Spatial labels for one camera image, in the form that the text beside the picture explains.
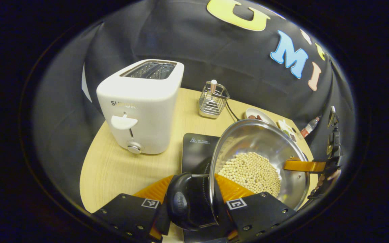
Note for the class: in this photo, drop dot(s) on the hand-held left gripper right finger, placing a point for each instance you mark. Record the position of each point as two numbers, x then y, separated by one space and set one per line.
262 212

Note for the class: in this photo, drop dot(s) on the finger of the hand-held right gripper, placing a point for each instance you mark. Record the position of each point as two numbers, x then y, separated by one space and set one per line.
302 165

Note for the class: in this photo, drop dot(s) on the red label plastic bottle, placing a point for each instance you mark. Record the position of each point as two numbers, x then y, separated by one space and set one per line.
309 127

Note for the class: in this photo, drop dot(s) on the white divided bean dish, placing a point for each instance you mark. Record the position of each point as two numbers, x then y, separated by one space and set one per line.
287 130

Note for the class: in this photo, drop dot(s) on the black induction cooktop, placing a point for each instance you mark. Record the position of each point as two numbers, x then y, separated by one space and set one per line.
198 152

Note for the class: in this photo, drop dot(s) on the pink-tipped white stick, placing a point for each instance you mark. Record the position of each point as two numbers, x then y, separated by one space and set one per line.
213 86

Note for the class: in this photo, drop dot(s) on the pile of soybeans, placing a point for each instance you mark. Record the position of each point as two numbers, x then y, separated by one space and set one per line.
252 172

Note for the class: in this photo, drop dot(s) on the white toaster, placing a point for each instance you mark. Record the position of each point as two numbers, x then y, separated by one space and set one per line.
147 111

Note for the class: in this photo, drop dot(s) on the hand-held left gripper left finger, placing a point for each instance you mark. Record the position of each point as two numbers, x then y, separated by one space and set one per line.
127 212

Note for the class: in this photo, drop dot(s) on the white round plate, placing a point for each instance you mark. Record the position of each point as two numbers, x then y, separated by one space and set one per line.
263 115

